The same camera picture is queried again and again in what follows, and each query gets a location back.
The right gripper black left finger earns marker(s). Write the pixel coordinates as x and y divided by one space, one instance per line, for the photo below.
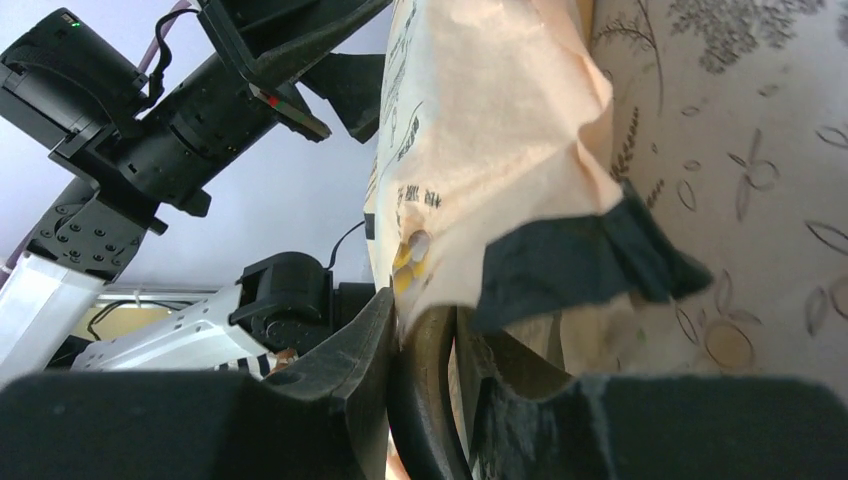
323 417

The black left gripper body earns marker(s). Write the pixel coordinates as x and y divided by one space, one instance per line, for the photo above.
201 127

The grey litter scoop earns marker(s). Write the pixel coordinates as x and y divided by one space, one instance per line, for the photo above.
419 406

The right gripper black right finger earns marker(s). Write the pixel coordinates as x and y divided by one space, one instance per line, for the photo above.
526 419

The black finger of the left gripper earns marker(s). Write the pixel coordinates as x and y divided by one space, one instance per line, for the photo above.
272 42
352 84

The pink cat litter bag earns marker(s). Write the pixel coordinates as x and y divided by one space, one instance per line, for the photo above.
492 188

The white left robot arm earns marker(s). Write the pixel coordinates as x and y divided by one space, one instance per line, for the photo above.
68 89

